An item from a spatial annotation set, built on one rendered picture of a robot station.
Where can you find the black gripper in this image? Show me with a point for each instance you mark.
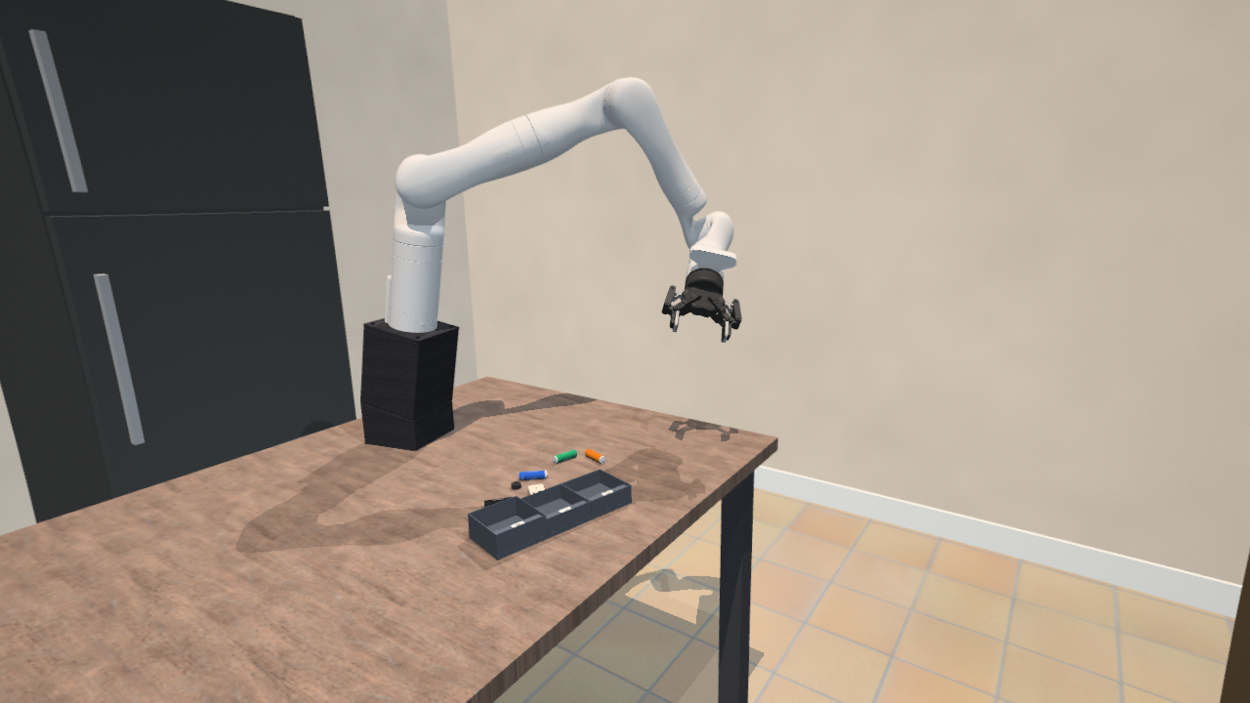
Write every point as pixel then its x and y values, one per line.
pixel 703 296

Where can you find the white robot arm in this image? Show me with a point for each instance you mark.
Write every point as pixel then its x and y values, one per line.
pixel 423 181

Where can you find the grey rack of bins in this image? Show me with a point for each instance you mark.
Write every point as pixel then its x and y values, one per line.
pixel 564 508

